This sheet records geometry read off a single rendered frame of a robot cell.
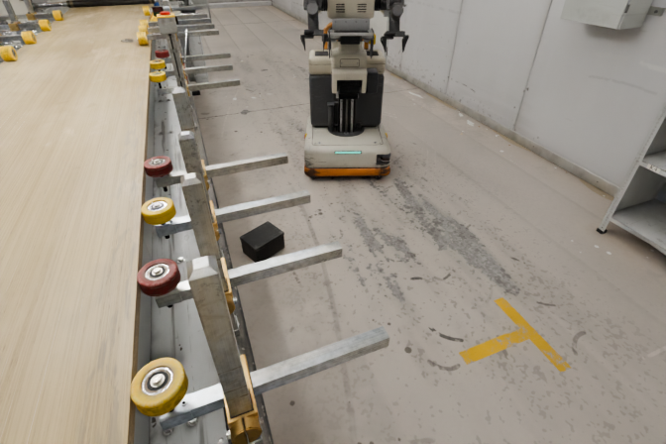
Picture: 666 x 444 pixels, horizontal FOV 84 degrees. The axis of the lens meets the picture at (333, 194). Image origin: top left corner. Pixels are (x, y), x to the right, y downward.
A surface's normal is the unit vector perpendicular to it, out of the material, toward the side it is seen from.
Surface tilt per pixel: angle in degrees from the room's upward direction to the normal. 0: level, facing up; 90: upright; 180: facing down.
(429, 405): 0
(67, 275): 0
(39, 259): 0
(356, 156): 90
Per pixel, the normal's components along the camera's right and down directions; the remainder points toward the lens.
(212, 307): 0.37, 0.53
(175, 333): 0.00, -0.82
